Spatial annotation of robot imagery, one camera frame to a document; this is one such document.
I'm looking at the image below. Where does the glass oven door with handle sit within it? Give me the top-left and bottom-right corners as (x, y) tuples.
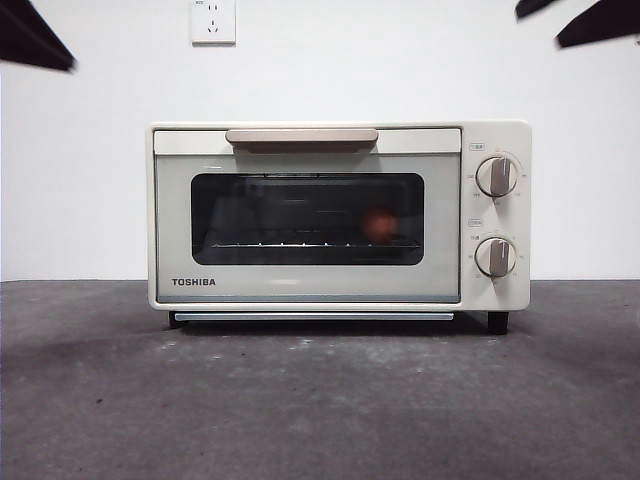
(152, 127), (463, 305)

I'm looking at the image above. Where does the brown egg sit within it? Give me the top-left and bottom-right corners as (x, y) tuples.
(360, 205), (401, 246)

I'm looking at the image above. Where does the cream oven knob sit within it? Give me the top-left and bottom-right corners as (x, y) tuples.
(474, 236), (519, 279)
(475, 155), (521, 198)

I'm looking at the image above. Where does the cream Toshiba toaster oven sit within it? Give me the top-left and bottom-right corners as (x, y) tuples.
(144, 118), (533, 335)

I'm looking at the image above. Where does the silver crumb tray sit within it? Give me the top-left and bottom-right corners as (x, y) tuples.
(168, 310), (456, 324)

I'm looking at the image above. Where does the white wall socket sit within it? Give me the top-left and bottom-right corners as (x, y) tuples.
(190, 0), (237, 47)

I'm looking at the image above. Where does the metal wire oven rack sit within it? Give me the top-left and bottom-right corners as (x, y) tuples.
(209, 241), (421, 250)

